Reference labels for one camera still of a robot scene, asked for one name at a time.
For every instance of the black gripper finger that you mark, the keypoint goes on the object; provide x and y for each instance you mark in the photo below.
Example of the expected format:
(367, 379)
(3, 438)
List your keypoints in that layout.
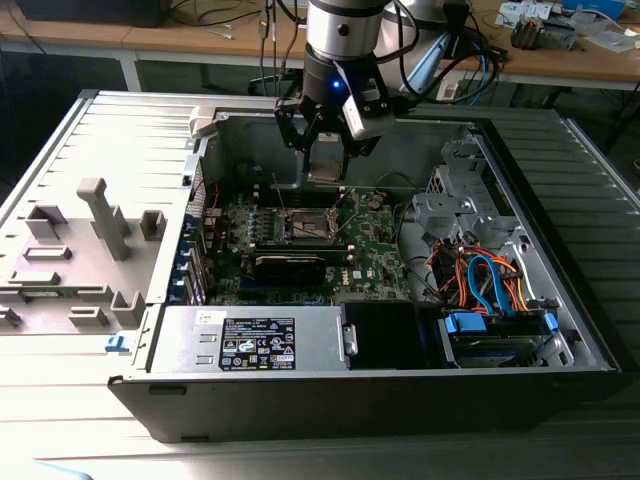
(295, 122)
(357, 147)

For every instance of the silver CPU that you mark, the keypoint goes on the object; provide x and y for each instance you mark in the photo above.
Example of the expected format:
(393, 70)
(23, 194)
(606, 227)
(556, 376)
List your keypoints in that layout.
(325, 165)

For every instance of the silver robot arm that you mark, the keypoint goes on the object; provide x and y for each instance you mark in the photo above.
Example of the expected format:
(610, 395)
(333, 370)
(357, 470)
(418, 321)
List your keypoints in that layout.
(340, 30)

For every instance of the CPU socket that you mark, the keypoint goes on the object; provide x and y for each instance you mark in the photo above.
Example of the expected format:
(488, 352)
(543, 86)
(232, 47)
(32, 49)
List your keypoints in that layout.
(307, 225)

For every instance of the CPU cooler heatsink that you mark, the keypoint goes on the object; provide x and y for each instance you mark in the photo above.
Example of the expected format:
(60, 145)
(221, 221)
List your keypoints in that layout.
(525, 35)

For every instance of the white label sticker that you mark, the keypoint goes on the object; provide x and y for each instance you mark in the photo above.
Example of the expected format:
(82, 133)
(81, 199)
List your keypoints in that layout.
(330, 137)

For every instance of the round coin battery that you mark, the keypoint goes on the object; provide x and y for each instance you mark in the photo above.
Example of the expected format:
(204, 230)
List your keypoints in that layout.
(378, 201)

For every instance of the beige plastic latch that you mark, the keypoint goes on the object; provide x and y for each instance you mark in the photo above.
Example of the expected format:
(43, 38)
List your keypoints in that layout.
(202, 122)

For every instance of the green motherboard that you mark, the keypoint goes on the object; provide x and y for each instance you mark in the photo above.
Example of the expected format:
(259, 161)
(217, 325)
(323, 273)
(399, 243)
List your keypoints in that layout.
(370, 240)

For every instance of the small white box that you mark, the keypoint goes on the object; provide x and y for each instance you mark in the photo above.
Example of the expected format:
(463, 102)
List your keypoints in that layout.
(448, 92)

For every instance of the grey metal drive cage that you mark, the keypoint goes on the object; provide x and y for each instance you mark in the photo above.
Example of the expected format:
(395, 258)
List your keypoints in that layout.
(450, 210)

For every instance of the wooden desk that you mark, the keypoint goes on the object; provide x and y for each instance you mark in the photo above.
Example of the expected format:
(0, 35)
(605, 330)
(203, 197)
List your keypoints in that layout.
(200, 42)

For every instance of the black graphics card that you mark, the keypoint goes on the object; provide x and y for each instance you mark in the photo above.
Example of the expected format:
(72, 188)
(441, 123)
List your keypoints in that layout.
(287, 270)

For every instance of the grey power supply unit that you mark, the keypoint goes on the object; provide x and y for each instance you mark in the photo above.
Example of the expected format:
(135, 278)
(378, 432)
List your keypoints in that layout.
(320, 340)

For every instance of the white paper box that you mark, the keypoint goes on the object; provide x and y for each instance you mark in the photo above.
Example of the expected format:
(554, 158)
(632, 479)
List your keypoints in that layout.
(520, 10)

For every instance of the black box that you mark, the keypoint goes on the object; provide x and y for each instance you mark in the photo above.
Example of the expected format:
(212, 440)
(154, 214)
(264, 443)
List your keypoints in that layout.
(100, 12)

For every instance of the grey metal device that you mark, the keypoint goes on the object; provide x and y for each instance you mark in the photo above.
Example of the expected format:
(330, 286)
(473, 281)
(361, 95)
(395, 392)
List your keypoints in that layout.
(560, 32)

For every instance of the hard disk in blue carrier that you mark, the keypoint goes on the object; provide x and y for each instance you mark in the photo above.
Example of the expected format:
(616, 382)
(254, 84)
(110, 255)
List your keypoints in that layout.
(495, 350)

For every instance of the grey parts rack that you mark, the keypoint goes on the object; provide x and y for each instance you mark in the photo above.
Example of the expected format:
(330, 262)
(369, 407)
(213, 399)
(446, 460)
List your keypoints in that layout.
(75, 250)

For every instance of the black PC case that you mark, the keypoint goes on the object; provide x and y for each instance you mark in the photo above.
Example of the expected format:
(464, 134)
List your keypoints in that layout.
(350, 405)

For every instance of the blue box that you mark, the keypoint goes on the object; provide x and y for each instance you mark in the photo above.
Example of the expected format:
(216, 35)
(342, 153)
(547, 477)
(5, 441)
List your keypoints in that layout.
(595, 5)

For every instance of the clear plastic bag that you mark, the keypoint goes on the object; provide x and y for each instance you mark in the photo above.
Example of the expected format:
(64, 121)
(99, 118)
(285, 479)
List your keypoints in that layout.
(615, 40)

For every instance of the green RAM stick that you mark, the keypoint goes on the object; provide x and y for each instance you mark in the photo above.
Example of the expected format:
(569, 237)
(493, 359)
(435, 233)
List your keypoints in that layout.
(45, 292)

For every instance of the pale blue object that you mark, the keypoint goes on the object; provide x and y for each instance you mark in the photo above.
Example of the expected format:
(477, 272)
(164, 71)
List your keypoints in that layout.
(60, 472)

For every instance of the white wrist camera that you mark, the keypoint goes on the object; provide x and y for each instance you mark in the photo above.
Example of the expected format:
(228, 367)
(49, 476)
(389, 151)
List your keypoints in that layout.
(356, 120)

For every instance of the black stand post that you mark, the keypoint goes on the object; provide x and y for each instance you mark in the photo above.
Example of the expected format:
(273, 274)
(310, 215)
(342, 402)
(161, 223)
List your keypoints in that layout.
(457, 35)

